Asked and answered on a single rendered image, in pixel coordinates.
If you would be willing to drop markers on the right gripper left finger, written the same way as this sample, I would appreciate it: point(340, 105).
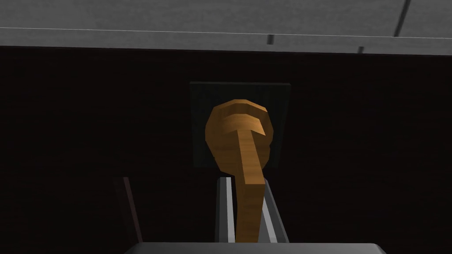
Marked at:
point(224, 211)

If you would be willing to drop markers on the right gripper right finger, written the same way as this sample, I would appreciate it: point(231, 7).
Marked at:
point(272, 222)

